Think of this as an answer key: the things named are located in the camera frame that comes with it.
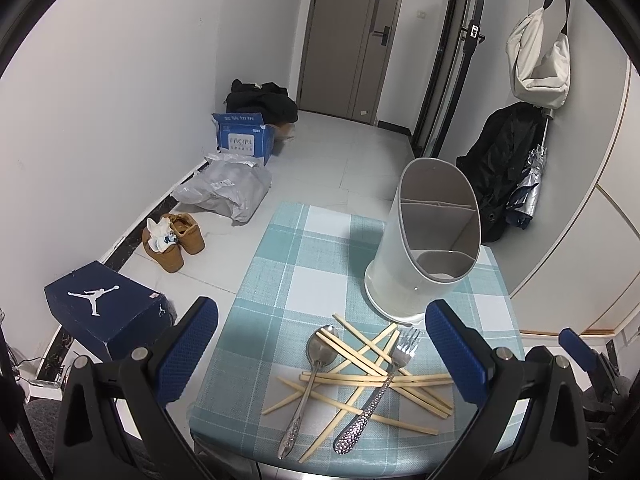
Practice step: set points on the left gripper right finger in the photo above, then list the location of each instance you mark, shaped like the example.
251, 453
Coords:
528, 422

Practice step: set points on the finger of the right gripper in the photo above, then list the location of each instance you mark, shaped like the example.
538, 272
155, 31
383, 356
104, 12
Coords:
595, 365

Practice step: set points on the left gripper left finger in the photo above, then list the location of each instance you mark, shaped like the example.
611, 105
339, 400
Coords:
91, 442

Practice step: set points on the white shoulder bag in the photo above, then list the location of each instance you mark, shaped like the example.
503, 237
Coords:
538, 77

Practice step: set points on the navy Jordan shoe box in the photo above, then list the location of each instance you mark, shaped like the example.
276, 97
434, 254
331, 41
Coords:
109, 314

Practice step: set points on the tan boot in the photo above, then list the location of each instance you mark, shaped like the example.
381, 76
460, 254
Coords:
160, 242
187, 231

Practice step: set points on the silver fork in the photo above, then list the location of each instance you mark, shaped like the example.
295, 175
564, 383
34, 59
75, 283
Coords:
401, 355

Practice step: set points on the silver folded umbrella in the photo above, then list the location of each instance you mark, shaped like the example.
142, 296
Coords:
522, 204

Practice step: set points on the teal plaid tablecloth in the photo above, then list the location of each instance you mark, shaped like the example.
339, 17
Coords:
310, 264

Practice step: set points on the white utensil holder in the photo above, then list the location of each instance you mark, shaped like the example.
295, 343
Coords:
430, 243

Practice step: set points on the silver spoon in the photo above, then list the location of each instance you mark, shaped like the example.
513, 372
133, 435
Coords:
319, 354

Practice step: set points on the black hanging jacket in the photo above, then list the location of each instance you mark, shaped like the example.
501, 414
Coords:
496, 160

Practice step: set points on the grey plastic parcel bag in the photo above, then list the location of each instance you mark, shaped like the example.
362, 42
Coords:
231, 185

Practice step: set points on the blue facial tissue box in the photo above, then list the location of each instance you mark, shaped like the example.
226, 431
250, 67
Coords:
245, 134

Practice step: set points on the black bag on floor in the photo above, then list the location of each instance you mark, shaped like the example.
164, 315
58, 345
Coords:
268, 99

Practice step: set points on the black framed side door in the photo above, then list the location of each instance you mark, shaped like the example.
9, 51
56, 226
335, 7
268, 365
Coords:
457, 44

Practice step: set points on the grey entrance door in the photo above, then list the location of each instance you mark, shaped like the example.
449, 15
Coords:
345, 56

